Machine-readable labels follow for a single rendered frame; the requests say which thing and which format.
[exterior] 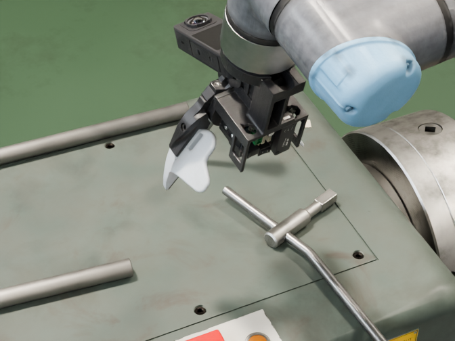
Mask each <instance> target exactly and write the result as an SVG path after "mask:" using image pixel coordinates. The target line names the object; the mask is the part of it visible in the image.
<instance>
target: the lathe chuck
mask: <svg viewBox="0 0 455 341"><path fill-rule="evenodd" d="M424 124H436V125H438V126H440V127H441V128H442V132H441V133H439V134H437V135H425V134H423V133H421V132H420V131H419V130H418V128H419V127H420V126H422V125H424ZM374 125H378V126H382V127H386V128H388V129H391V130H392V131H394V132H396V133H397V134H398V135H400V136H401V137H403V138H404V139H405V140H406V141H407V142H408V143H409V144H410V145H411V146H412V147H413V148H414V149H415V150H416V152H417V153H418V154H419V156H420V157H421V158H422V159H423V161H424V162H425V164H426V165H427V167H428V168H429V170H430V171H431V173H432V175H433V176H434V178H435V180H436V182H437V184H438V186H439V188H440V190H441V192H442V194H443V196H444V199H445V201H446V204H447V205H448V208H449V211H450V214H451V216H452V220H453V223H454V226H455V120H454V119H453V118H451V117H449V116H448V115H446V114H444V113H441V112H438V111H435V110H420V111H417V112H413V113H411V114H407V115H404V116H400V117H397V118H394V119H391V120H387V121H385V122H380V123H378V124H374Z"/></svg>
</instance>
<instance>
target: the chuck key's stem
mask: <svg viewBox="0 0 455 341"><path fill-rule="evenodd" d="M336 201H337V193H335V192H334V191H333V190H331V189H328V190H326V191H325V192H324V193H323V194H321V195H320V196H318V197H317V198H316V199H315V200H314V202H313V203H312V204H310V205H309V206H308V207H306V208H305V209H303V208H299V209H298V210H296V211H295V212H294V213H292V214H291V215H290V216H288V217H286V218H285V219H284V220H283V221H281V222H280V223H278V224H277V225H276V226H275V227H273V228H271V229H270V230H269V231H267V232H266V233H265V241H266V243H267V244H268V245H269V246H270V247H272V248H277V247H278V246H279V245H280V244H282V243H283V242H285V237H286V234H287V233H288V232H291V233H292V234H293V235H294V234H295V233H296V232H298V231H299V230H301V229H302V228H304V227H305V226H306V225H308V224H309V223H310V222H311V217H313V216H314V215H315V214H317V213H319V211H320V212H322V211H324V210H326V209H327V208H328V207H329V206H331V205H332V204H334V203H335V202H336Z"/></svg>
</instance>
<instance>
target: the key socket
mask: <svg viewBox="0 0 455 341"><path fill-rule="evenodd" d="M418 130H419V131H420V132H421V133H423V134H425V135H437V134H439V133H441V132H442V128H441V127H440V126H438V125H436V124H424V125H422V126H420V127H419V128H418Z"/></svg>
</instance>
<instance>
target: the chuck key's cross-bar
mask: <svg viewBox="0 0 455 341"><path fill-rule="evenodd" d="M222 194H223V195H225V196H226V197H228V198H229V199H230V200H231V201H233V202H234V203H236V204H237V205H239V207H241V208H242V209H244V210H245V211H247V212H248V213H249V214H250V215H252V216H253V217H254V218H256V219H257V220H258V221H259V222H261V223H262V224H264V225H265V226H266V227H267V228H269V229H271V228H273V227H275V226H276V225H277V224H278V223H277V222H276V221H275V220H273V219H272V218H270V217H269V216H267V215H266V214H265V213H264V212H262V211H261V210H259V209H258V208H257V207H256V206H254V205H253V204H251V203H250V202H249V201H248V200H246V199H245V198H243V197H242V196H241V195H240V194H238V193H237V192H235V191H234V190H233V189H231V188H230V187H228V186H226V187H224V188H223V190H222ZM285 241H286V242H288V243H289V244H290V245H291V246H293V247H294V248H296V249H297V250H298V251H299V252H301V253H302V254H303V255H305V256H306V257H307V258H308V260H309V261H310V262H311V264H312V265H313V266H314V267H315V268H316V270H317V271H318V272H319V274H320V275H321V276H322V277H323V278H324V279H325V281H326V282H327V283H328V285H329V286H330V287H331V288H332V289H333V291H334V292H335V293H336V295H337V296H338V297H339V298H340V299H341V301H342V302H343V303H344V305H345V306H346V307H347V308H348V309H349V311H350V312H351V313H352V315H353V316H354V317H355V318H356V319H357V321H358V322H359V323H360V325H361V326H362V327H363V328H364V329H365V330H366V332H367V333H368V334H369V336H370V337H371V338H372V339H373V340H374V341H387V339H386V338H385V337H384V335H382V334H381V332H380V331H379V330H378V328H377V327H376V326H375V324H373V322H372V321H371V320H370V318H369V317H368V316H367V315H366V314H365V312H364V311H363V310H362V309H361V307H360V306H359V305H358V304H357V302H356V301H355V300H354V299H353V298H352V297H351V295H350V294H349V292H348V291H347V290H346V289H345V288H344V287H343V285H342V284H341V283H340V281H339V280H338V279H337V278H336V277H335V276H334V274H333V273H332V272H331V270H330V269H329V268H328V267H327V266H326V265H325V263H324V262H323V261H322V259H321V258H320V257H319V256H318V255H317V254H316V252H315V251H314V250H313V249H312V248H310V247H309V246H308V245H307V244H306V243H304V242H303V241H301V240H300V239H299V238H297V237H296V236H295V235H293V234H292V233H291V232H288V233H287V234H286V237H285Z"/></svg>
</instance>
